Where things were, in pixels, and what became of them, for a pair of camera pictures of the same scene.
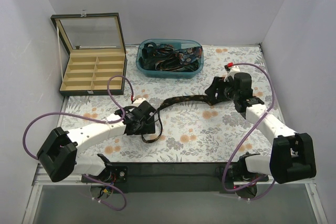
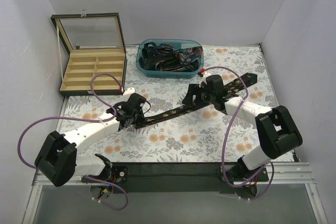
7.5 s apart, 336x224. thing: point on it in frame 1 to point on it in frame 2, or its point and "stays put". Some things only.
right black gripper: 218,91 to 196,95
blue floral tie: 189,55 stays put
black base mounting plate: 179,177 stays put
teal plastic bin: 169,57 stays put
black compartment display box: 95,43 stays put
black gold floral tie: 209,99 to 229,88
